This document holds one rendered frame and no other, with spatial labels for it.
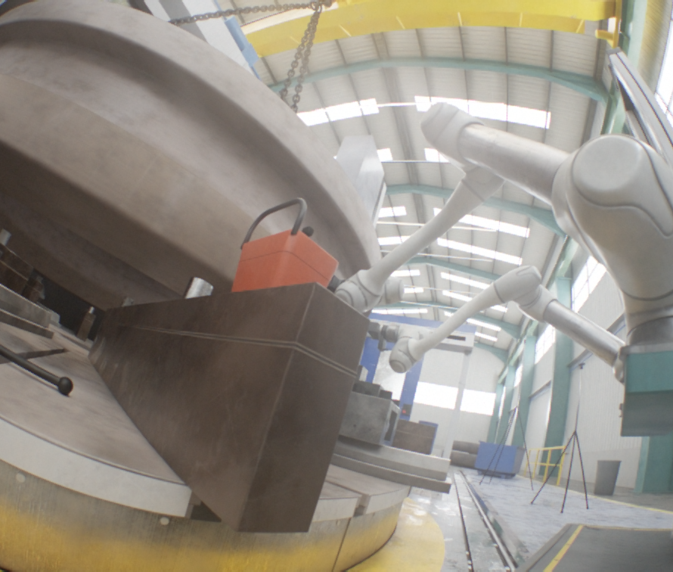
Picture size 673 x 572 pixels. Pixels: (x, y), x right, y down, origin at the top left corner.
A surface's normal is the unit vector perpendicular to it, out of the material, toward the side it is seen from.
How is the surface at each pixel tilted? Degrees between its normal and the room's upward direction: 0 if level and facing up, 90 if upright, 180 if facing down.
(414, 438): 90
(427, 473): 90
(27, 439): 90
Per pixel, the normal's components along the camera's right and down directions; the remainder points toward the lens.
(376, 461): -0.31, -0.46
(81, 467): 0.67, -0.11
